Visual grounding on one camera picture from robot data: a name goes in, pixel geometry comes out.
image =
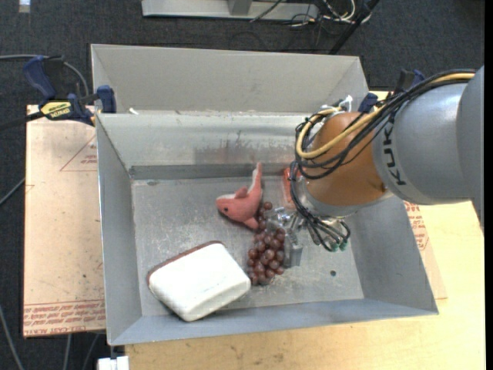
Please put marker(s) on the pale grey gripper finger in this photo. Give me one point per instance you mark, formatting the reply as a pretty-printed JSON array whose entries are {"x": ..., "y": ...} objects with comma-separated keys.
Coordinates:
[
  {"x": 282, "y": 215},
  {"x": 296, "y": 253}
]

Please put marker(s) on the orange-red toy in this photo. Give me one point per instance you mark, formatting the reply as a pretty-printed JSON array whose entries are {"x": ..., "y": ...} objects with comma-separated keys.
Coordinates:
[{"x": 288, "y": 189}]

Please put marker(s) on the red toy grape bunch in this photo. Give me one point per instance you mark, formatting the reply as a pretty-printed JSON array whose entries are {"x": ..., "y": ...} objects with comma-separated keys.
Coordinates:
[{"x": 267, "y": 258}]

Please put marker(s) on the pink toy shark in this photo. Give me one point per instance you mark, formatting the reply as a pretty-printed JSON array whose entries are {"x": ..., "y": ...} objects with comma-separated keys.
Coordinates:
[{"x": 242, "y": 206}]

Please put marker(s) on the grey metal bin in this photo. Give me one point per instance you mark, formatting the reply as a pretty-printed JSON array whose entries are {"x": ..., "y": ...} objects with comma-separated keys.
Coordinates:
[{"x": 185, "y": 214}]

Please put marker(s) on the white sponge with brown underside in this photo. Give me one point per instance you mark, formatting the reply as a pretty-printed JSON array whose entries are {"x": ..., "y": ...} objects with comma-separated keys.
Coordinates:
[{"x": 200, "y": 281}]

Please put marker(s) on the brown cardboard board, red print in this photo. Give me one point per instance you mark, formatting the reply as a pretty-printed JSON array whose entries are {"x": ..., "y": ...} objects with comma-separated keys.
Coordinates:
[{"x": 61, "y": 222}]

